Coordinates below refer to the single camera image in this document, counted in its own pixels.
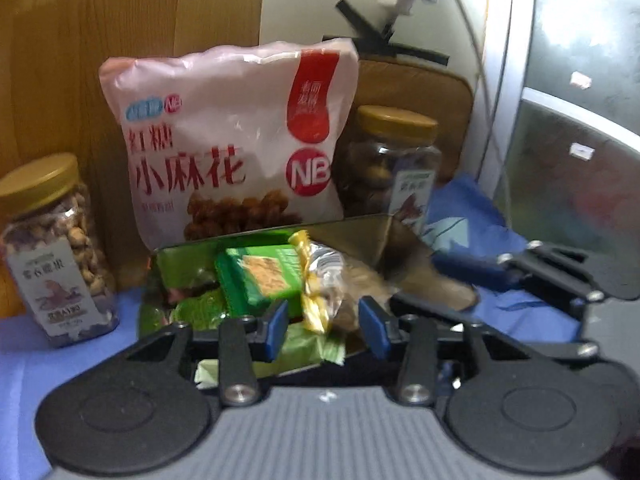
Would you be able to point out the nut jar with gold lid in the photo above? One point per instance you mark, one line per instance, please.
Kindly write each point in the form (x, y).
(55, 250)

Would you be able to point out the black tape strip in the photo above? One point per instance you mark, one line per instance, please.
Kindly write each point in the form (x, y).
(395, 50)
(362, 17)

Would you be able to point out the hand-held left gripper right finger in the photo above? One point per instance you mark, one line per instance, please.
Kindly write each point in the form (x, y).
(372, 327)

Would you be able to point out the tall nut jar gold lid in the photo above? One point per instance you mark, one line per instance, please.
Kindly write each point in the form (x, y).
(385, 170)

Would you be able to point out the pale green packet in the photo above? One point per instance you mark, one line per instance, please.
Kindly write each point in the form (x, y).
(300, 350)

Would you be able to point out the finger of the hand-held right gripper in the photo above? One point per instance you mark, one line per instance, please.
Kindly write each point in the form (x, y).
(470, 272)
(450, 312)

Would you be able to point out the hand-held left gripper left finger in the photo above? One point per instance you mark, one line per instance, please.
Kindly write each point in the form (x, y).
(275, 332)

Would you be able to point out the large wooden board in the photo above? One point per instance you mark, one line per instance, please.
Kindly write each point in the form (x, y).
(125, 20)

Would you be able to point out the blue printed bed sheet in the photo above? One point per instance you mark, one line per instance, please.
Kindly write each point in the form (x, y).
(30, 375)

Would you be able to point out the bright green packet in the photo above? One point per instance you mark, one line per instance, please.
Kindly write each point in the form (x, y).
(200, 307)

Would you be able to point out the green cracker packet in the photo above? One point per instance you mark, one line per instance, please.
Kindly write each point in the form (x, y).
(260, 275)

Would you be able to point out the pink snack bag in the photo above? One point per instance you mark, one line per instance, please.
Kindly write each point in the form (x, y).
(225, 135)

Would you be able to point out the black box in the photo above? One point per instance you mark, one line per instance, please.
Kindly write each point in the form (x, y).
(350, 240)

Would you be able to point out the nut bar packet yellow edge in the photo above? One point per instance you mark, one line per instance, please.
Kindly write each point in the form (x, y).
(325, 280)

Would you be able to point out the grey window frame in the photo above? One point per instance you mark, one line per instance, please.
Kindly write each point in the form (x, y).
(505, 85)

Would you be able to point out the brown rounded wooden board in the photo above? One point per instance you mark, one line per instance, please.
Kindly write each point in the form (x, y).
(420, 95)

